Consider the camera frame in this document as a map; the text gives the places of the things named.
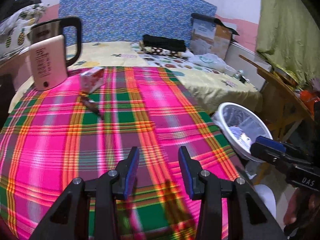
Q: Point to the plaid pink tablecloth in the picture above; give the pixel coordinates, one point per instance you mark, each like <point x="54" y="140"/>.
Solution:
<point x="51" y="137"/>

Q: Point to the black bag on bundle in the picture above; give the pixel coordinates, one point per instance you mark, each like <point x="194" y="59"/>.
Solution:
<point x="19" y="4"/>

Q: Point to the fruit print pillow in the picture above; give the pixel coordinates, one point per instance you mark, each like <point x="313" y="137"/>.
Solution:
<point x="170" y="62"/>

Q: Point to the white foam fruit net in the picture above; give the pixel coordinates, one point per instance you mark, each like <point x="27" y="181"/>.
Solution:
<point x="236" y="131"/>

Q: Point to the printed paper bag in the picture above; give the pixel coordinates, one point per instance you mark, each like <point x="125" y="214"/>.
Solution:
<point x="245" y="142"/>

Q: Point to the cardboard box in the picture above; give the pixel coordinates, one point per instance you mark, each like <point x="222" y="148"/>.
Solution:
<point x="210" y="35"/>

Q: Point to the pineapple print covered bundle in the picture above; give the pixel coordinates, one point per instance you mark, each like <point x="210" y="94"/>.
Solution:
<point x="14" y="30"/>

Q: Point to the blue patterned headboard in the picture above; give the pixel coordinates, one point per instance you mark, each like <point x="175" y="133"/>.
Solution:
<point x="129" y="20"/>

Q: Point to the white trash bin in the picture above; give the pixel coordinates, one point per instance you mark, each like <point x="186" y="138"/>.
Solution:
<point x="241" y="129"/>

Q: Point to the person right hand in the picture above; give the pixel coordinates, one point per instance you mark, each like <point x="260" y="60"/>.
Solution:
<point x="294" y="206"/>

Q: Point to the white plastic bag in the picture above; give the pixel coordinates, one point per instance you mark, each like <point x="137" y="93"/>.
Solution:
<point x="210" y="61"/>

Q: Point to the brown coffee sachet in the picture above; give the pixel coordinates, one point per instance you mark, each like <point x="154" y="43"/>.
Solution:
<point x="91" y="105"/>

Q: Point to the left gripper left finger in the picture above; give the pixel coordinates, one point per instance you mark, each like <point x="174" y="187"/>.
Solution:
<point x="68" y="217"/>

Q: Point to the green curtain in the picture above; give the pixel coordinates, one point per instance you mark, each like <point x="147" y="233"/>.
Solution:
<point x="288" y="37"/>

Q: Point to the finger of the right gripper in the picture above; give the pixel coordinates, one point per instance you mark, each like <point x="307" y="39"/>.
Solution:
<point x="271" y="142"/>
<point x="264" y="153"/>

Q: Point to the pink strawberry milk carton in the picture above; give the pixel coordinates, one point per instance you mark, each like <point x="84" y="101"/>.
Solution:
<point x="92" y="79"/>

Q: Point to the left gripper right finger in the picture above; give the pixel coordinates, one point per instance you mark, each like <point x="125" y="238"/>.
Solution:
<point x="248" y="217"/>

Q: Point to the yellow pineapple bed sheet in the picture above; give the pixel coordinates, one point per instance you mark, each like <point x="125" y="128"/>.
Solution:
<point x="209" y="89"/>

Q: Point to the white electric kettle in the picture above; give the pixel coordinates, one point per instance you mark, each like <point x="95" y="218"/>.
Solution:
<point x="47" y="51"/>

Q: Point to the brown polka dot cloth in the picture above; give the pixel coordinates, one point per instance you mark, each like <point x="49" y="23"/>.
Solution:
<point x="161" y="51"/>

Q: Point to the wooden table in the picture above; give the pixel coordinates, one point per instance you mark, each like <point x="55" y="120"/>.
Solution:
<point x="282" y="110"/>

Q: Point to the black folded cloth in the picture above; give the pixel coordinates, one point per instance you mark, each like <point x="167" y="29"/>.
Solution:
<point x="170" y="44"/>

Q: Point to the clear trash bag liner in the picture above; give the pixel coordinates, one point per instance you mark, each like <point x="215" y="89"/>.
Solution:
<point x="240" y="127"/>

